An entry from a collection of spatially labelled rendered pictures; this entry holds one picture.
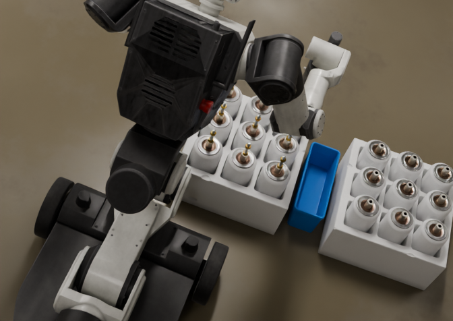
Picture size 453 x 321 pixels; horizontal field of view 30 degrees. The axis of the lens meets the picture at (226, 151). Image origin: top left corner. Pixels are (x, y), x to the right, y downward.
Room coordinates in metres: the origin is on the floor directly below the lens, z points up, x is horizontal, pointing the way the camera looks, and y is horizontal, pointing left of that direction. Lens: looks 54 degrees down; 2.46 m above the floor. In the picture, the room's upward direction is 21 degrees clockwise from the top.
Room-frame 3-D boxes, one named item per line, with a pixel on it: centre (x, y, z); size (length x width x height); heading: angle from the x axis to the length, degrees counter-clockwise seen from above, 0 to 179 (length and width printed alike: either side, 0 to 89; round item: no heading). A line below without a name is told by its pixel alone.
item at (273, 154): (1.72, -0.18, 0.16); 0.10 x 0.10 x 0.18
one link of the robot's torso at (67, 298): (0.99, 0.18, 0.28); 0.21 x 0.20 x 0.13; 178
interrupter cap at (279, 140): (1.72, -0.18, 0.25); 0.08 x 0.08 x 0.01
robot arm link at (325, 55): (1.74, -0.17, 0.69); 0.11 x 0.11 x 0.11; 87
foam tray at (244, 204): (1.72, -0.06, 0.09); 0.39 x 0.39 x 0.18; 1
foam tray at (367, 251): (1.73, -0.60, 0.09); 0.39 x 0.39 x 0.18; 2
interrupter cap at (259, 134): (1.72, -0.06, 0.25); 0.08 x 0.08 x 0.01
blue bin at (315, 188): (1.73, -0.33, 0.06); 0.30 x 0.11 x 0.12; 1
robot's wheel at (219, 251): (1.25, -0.09, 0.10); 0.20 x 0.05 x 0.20; 178
